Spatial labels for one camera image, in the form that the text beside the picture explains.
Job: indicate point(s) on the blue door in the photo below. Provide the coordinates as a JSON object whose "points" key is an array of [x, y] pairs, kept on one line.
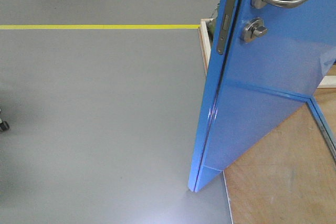
{"points": [[253, 86]]}

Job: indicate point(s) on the plywood door platform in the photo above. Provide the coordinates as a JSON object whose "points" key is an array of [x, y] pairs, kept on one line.
{"points": [[288, 176]]}

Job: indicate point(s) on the green sandbag left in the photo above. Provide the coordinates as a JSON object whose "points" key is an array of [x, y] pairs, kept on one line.
{"points": [[211, 28]]}

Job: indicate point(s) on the steel thumb turn lock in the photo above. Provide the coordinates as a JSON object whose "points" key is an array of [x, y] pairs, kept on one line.
{"points": [[255, 28]]}

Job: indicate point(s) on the steel latch plate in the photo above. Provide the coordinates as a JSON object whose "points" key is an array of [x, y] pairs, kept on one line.
{"points": [[224, 28]]}

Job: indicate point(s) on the white diagonal brace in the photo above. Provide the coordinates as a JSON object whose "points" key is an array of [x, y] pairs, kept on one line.
{"points": [[328, 82]]}

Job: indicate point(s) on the white wooden base frame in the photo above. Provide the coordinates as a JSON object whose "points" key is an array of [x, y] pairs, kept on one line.
{"points": [[205, 41]]}

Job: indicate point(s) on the blue door frame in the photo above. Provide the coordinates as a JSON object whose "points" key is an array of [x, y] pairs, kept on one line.
{"points": [[323, 125]]}

